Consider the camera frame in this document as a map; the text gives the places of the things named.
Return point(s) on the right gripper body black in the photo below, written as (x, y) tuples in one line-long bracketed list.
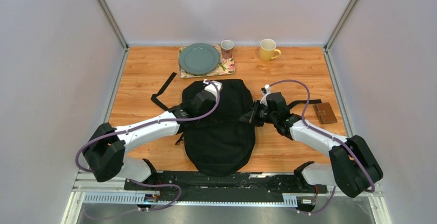
[(263, 115)]

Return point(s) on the black student backpack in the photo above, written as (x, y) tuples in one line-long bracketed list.
[(219, 144)]

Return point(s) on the brown leather wallet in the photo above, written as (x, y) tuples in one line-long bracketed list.
[(325, 113)]

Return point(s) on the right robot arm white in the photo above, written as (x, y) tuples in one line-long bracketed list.
[(352, 167)]

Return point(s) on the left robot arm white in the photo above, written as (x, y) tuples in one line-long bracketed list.
[(105, 155)]

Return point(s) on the floral placemat tray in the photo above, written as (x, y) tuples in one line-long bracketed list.
[(225, 67)]

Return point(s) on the grey-green ceramic plate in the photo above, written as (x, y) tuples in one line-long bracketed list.
[(199, 58)]

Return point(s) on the small pink floral cup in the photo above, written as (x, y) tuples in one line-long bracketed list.
[(227, 47)]

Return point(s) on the yellow ceramic mug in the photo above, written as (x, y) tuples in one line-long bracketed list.
[(268, 50)]

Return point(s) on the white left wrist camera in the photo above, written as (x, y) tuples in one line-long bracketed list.
[(213, 87)]

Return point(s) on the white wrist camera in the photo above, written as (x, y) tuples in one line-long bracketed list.
[(266, 90), (213, 87)]

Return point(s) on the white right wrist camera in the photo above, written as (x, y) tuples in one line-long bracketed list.
[(266, 90)]

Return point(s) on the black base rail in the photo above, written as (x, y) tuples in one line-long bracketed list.
[(238, 187)]

